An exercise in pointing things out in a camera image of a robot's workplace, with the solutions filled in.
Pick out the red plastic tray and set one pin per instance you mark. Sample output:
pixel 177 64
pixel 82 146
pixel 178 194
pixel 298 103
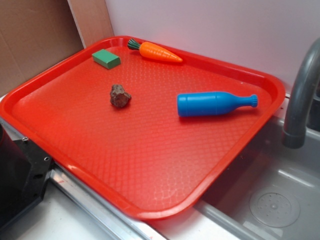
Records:
pixel 143 158

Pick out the blue plastic bottle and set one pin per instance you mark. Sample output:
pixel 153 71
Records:
pixel 212 103

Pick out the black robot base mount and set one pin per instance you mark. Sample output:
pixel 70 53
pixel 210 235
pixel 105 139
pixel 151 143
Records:
pixel 24 173

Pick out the grey toy sink basin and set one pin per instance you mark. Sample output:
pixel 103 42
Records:
pixel 269 191

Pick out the orange toy carrot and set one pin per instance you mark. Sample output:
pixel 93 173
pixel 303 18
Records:
pixel 153 51

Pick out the brown rock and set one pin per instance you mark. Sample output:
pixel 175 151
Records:
pixel 118 96

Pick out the green rectangular block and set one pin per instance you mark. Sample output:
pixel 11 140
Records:
pixel 106 59

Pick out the brown cardboard panel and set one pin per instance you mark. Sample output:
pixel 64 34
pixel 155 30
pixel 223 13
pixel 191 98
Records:
pixel 37 34

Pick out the grey toy faucet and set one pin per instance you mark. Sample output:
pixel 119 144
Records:
pixel 303 110

